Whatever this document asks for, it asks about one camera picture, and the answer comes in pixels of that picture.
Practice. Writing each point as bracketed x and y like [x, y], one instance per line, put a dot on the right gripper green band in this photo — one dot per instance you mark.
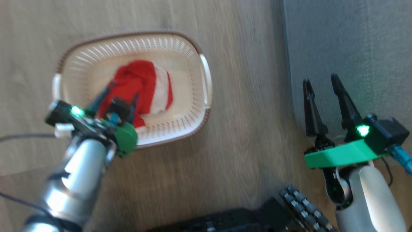
[341, 156]

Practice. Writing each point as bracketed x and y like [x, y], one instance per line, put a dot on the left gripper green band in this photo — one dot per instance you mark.
[125, 138]

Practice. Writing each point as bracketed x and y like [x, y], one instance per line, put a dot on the red and white garment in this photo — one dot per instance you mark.
[135, 77]

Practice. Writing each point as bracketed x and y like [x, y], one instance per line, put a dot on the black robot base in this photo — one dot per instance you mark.
[225, 220]

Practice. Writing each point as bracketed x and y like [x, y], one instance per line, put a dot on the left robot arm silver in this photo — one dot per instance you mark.
[74, 183]

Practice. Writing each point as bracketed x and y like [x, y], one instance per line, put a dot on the left wrist teal connector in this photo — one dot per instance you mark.
[115, 118]

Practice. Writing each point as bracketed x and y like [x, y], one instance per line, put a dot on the wrist teal connector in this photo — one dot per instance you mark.
[115, 118]
[402, 158]

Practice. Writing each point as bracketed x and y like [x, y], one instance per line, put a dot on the cream plastic laundry basket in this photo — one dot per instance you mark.
[180, 109]

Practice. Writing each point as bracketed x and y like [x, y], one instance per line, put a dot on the right wrist teal connector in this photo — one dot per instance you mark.
[402, 158]

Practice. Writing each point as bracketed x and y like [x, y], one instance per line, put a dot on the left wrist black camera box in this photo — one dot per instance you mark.
[61, 112]

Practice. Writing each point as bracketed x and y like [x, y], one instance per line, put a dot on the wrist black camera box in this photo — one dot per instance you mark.
[386, 132]
[61, 112]

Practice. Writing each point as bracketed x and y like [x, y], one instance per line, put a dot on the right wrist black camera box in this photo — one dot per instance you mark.
[386, 132]

